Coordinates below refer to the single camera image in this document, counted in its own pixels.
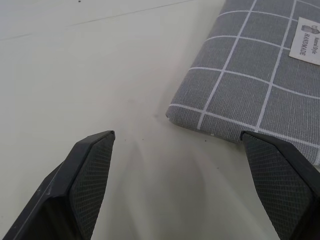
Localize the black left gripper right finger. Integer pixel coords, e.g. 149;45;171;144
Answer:
239;130;320;240

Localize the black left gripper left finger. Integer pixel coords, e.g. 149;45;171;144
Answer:
0;130;116;240

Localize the grey checked fabric pouch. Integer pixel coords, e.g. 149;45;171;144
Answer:
165;0;320;169

